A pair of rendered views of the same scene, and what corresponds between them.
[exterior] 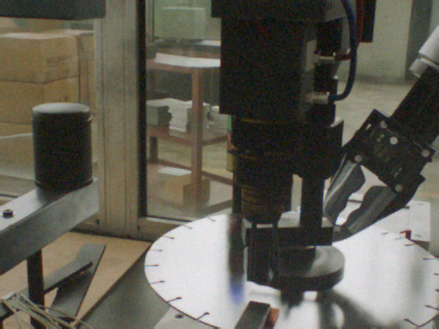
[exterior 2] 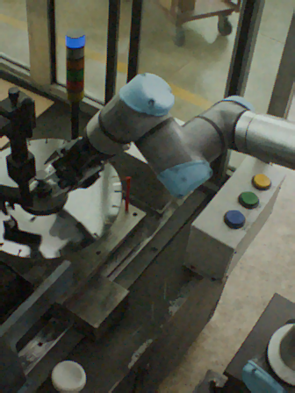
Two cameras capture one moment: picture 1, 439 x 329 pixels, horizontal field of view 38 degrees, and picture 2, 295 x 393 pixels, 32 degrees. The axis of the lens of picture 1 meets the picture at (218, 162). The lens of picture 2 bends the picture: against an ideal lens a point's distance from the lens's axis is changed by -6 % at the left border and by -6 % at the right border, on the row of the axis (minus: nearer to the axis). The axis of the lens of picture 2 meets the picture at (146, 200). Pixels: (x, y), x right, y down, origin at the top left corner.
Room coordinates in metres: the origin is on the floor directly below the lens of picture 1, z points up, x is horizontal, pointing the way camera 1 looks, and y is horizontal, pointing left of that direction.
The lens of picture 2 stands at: (-0.01, -0.45, 1.78)
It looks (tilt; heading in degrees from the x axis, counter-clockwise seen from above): 49 degrees down; 13
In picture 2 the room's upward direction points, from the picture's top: 6 degrees clockwise
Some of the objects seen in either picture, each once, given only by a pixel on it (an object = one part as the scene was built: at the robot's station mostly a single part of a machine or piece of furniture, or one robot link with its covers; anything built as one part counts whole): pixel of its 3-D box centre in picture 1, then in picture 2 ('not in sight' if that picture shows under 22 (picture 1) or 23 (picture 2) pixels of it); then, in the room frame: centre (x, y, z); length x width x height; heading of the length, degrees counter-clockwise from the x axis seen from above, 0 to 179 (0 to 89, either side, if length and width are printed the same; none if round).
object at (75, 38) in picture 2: not in sight; (75, 38); (0.95, -0.03, 1.14); 0.05 x 0.04 x 0.03; 73
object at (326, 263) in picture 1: (294, 251); (41, 188); (0.65, -0.09, 0.96); 0.11 x 0.11 x 0.03
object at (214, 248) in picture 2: not in sight; (236, 217); (0.83, -0.48, 0.82); 0.28 x 0.11 x 0.15; 163
